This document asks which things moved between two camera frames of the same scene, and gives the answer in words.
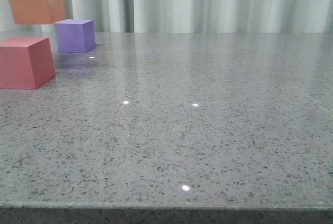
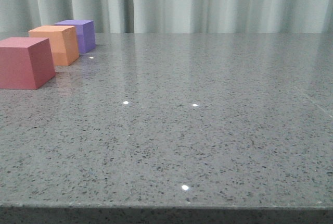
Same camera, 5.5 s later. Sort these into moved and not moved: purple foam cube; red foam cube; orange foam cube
Moved: orange foam cube
Not moved: red foam cube; purple foam cube
